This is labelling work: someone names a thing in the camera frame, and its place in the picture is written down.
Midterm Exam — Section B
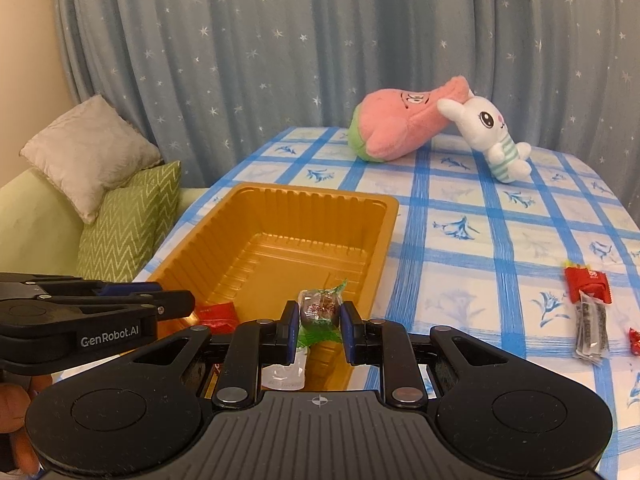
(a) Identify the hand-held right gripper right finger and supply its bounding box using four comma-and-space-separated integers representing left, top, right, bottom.
340, 301, 531, 408

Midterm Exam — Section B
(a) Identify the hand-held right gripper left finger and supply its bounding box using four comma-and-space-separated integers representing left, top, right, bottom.
120, 301, 300, 408

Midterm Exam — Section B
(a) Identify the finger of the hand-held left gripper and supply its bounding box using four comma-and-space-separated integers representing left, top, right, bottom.
0, 290, 196, 333
0, 272, 163, 302

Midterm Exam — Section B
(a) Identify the green-wrapped brown candy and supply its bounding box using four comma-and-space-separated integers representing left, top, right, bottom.
296, 280, 348, 348

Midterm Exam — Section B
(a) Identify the large red snack packet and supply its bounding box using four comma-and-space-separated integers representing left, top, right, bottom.
192, 302, 238, 333

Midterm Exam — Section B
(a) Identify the orange plastic tray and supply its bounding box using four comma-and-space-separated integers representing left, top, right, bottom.
132, 182, 401, 392

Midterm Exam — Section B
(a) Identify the dark clear-wrapped snack packet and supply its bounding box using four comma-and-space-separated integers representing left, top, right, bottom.
572, 290, 610, 361

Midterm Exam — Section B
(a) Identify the red packet with yellow fringe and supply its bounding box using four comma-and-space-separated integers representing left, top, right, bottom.
564, 260, 612, 305

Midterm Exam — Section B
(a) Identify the person's left hand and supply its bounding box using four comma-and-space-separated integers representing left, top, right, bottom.
0, 372, 53, 476

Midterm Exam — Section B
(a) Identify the green zigzag cushion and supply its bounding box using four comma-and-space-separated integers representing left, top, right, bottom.
77, 160, 182, 283

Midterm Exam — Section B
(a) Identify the beige cushion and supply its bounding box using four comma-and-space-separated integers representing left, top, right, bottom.
20, 94, 163, 225

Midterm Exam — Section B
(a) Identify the blue checked tablecloth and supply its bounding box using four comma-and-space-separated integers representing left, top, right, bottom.
50, 126, 640, 480

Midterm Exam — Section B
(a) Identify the pink plush toy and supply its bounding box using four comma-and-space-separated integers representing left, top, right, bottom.
348, 76, 473, 163

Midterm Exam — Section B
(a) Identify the white bunny plush toy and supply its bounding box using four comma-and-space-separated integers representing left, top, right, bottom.
437, 94, 533, 184

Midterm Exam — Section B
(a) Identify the blue star-print curtain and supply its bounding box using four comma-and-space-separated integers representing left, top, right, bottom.
52, 0, 640, 188

